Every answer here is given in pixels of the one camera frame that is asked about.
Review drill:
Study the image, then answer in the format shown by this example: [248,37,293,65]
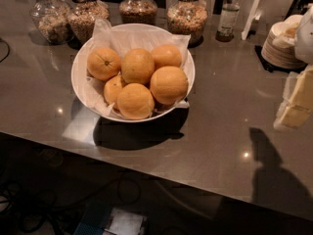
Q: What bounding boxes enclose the white folded sign card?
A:
[241,0,262,40]

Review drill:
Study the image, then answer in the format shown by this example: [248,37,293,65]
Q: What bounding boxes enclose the black cables on floor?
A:
[0,168,143,235]

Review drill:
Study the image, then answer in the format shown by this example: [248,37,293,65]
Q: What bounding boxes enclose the large orange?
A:
[150,66,189,105]

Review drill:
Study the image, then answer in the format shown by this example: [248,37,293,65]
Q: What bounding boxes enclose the white paper bowl liner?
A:
[83,18,192,120]

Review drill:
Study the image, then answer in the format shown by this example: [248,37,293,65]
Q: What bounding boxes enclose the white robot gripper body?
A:
[294,7,313,65]

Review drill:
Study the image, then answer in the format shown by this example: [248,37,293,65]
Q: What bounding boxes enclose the orange at back left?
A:
[87,47,121,81]

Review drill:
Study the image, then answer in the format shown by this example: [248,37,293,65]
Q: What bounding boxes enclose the dark glass bottle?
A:
[215,0,241,42]

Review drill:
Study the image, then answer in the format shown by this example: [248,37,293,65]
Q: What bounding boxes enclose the orange at back right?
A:
[151,44,182,69]

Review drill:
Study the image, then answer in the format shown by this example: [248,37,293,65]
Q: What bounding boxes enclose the stack of white plates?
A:
[261,15,306,70]

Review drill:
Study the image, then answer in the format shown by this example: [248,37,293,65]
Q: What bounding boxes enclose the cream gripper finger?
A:
[274,65,313,130]

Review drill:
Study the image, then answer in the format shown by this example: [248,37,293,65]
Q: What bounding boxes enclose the black cable on table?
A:
[0,36,11,64]

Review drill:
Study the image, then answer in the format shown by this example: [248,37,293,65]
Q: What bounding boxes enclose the white ceramic bowl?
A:
[70,23,197,124]

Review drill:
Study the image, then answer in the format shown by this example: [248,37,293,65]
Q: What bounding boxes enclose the glass cereal jar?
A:
[119,0,157,24]
[29,0,73,45]
[67,0,110,44]
[166,0,208,46]

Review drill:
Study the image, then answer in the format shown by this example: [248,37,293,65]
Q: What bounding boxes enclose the black mat under plates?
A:
[254,45,307,73]

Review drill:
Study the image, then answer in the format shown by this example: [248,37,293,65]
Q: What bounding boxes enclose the blue and white box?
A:
[73,203,148,235]

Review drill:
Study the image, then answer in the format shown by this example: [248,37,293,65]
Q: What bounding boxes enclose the small orange at lower left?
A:
[104,74,127,110]

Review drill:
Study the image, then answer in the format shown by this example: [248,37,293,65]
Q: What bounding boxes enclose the orange at centre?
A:
[121,48,155,84]

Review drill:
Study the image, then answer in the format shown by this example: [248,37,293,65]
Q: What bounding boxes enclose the far left glass cereal jar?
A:
[29,0,73,45]

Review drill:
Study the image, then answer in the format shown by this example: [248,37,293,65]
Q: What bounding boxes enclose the orange at front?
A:
[117,83,155,120]

